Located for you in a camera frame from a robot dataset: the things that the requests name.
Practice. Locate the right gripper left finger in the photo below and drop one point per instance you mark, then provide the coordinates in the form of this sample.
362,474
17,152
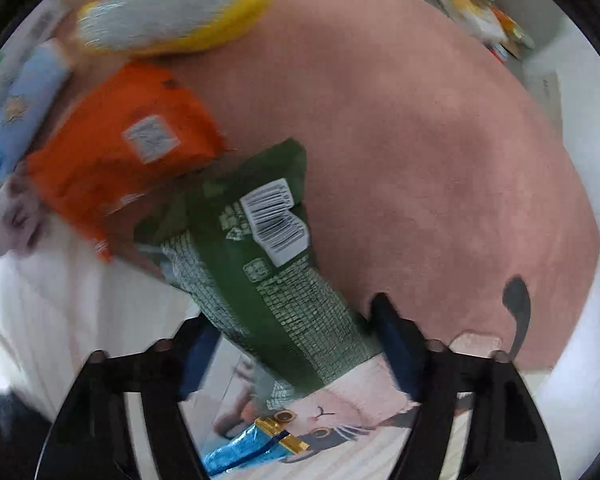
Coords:
91,436

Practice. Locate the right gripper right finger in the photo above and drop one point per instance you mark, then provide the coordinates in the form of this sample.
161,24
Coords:
506,437

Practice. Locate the blue stick sachets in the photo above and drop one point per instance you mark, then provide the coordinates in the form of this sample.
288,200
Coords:
263,442

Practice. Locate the lilac cloth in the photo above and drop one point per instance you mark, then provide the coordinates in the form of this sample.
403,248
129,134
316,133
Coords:
23,216

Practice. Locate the green snack bag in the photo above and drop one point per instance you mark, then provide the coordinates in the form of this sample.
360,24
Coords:
240,245

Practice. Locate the orange snack bag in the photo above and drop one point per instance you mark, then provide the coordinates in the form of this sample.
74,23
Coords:
136,131

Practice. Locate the blue tissue pack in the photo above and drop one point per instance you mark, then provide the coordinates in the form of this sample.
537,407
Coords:
29,100

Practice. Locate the yellow grey scrubbing mitt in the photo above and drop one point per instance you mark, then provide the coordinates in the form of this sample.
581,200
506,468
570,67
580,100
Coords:
162,27

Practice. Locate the cat pattern table mat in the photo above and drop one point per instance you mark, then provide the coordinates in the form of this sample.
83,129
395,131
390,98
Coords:
433,176

